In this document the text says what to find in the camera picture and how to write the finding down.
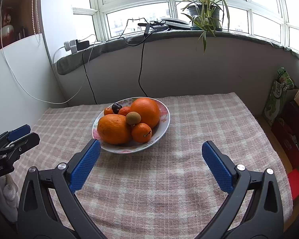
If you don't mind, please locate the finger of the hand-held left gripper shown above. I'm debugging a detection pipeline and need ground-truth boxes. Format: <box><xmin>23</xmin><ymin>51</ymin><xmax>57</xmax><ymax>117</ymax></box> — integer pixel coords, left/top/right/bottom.
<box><xmin>0</xmin><ymin>132</ymin><xmax>40</xmax><ymax>163</ymax></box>
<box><xmin>0</xmin><ymin>124</ymin><xmax>32</xmax><ymax>147</ymax></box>

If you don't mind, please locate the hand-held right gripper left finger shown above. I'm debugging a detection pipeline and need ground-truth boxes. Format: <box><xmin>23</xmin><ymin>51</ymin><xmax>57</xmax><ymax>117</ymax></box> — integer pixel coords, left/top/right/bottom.
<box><xmin>17</xmin><ymin>138</ymin><xmax>102</xmax><ymax>239</ymax></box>

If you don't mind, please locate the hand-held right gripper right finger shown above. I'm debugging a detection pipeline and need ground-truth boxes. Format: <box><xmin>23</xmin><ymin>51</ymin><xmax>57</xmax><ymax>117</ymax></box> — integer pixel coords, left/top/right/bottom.
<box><xmin>199</xmin><ymin>140</ymin><xmax>284</xmax><ymax>239</ymax></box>

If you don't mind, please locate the speckled orange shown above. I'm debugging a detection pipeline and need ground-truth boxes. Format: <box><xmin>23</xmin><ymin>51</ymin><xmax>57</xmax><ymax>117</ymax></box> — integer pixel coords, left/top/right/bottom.
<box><xmin>97</xmin><ymin>114</ymin><xmax>132</xmax><ymax>145</ymax></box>

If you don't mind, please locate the brown kiwi fruit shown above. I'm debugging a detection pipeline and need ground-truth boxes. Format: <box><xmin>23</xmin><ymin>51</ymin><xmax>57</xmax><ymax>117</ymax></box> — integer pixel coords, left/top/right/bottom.
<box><xmin>126</xmin><ymin>112</ymin><xmax>141</xmax><ymax>125</ymax></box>

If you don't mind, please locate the floral print plate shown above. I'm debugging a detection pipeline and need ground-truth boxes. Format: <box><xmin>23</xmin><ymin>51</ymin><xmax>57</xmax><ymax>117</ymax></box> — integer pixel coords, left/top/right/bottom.
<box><xmin>92</xmin><ymin>97</ymin><xmax>170</xmax><ymax>154</ymax></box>

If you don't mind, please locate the large round orange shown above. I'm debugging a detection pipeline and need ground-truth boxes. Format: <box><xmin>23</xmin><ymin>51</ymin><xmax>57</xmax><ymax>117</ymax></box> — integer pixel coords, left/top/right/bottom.
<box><xmin>130</xmin><ymin>98</ymin><xmax>161</xmax><ymax>129</ymax></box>

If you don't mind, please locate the person's left hand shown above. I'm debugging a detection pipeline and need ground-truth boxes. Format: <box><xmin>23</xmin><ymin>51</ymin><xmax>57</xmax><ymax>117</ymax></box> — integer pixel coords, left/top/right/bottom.
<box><xmin>0</xmin><ymin>173</ymin><xmax>18</xmax><ymax>223</ymax></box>

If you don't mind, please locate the pink plaid tablecloth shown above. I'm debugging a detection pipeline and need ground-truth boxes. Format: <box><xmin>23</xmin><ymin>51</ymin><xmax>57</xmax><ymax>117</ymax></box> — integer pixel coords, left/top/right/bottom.
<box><xmin>14</xmin><ymin>92</ymin><xmax>293</xmax><ymax>239</ymax></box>

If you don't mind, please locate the open cardboard box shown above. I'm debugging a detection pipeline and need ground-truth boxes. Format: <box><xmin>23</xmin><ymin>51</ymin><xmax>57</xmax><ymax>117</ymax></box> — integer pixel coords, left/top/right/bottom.
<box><xmin>271</xmin><ymin>89</ymin><xmax>299</xmax><ymax>170</ymax></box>

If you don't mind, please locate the bright red box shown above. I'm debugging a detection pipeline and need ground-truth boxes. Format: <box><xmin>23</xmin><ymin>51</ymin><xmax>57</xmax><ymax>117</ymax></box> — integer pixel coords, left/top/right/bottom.
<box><xmin>286</xmin><ymin>169</ymin><xmax>299</xmax><ymax>201</ymax></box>

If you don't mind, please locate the grey window sill mat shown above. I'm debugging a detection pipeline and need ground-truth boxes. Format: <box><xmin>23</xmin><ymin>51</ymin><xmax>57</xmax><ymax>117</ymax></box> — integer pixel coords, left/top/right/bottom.
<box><xmin>56</xmin><ymin>28</ymin><xmax>299</xmax><ymax>75</ymax></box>

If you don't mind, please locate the green printed bag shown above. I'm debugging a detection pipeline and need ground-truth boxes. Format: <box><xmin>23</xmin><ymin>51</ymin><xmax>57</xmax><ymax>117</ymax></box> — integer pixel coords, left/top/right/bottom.
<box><xmin>263</xmin><ymin>67</ymin><xmax>296</xmax><ymax>126</ymax></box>

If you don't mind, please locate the white power strip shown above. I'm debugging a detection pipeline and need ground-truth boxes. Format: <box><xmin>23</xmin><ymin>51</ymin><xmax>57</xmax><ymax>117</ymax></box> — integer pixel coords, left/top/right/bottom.
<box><xmin>64</xmin><ymin>40</ymin><xmax>78</xmax><ymax>54</ymax></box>

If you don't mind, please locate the brown vase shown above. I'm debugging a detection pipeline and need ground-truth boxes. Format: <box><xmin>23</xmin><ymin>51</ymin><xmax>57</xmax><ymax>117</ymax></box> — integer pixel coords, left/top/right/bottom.
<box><xmin>0</xmin><ymin>7</ymin><xmax>15</xmax><ymax>50</ymax></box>

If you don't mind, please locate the black power adapter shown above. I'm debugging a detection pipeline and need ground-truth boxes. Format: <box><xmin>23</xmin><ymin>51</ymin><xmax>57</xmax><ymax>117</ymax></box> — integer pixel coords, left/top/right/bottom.
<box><xmin>75</xmin><ymin>39</ymin><xmax>90</xmax><ymax>51</ymax></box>

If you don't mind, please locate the round white device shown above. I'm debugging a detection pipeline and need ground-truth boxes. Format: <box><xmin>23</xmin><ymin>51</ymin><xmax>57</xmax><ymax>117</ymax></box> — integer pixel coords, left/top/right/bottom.
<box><xmin>162</xmin><ymin>17</ymin><xmax>191</xmax><ymax>30</ymax></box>

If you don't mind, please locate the black clip device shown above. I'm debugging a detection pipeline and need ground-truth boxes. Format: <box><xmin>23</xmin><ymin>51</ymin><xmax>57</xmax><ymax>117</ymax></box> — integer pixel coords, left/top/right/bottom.
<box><xmin>138</xmin><ymin>21</ymin><xmax>168</xmax><ymax>36</ymax></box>

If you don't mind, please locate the potted spider plant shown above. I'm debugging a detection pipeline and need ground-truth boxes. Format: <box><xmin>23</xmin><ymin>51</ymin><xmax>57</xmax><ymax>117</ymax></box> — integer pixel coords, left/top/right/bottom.
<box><xmin>168</xmin><ymin>0</ymin><xmax>235</xmax><ymax>54</ymax></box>

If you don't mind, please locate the white cable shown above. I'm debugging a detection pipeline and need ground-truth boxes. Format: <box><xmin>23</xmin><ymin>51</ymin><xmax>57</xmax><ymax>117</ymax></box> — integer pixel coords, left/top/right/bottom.
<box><xmin>0</xmin><ymin>0</ymin><xmax>96</xmax><ymax>104</ymax></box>

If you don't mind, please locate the black cable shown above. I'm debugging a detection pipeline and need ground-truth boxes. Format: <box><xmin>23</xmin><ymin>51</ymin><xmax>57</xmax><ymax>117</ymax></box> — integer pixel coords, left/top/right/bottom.
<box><xmin>122</xmin><ymin>17</ymin><xmax>150</xmax><ymax>97</ymax></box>
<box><xmin>83</xmin><ymin>51</ymin><xmax>97</xmax><ymax>104</ymax></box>

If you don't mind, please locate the white bead chain cord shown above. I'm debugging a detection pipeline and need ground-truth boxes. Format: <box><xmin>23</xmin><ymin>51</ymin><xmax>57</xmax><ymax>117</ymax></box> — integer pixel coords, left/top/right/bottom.
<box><xmin>31</xmin><ymin>0</ymin><xmax>41</xmax><ymax>44</ymax></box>

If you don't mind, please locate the white window frame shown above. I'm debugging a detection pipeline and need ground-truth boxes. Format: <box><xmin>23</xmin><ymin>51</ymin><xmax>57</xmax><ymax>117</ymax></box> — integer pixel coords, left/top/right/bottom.
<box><xmin>72</xmin><ymin>0</ymin><xmax>299</xmax><ymax>55</ymax></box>

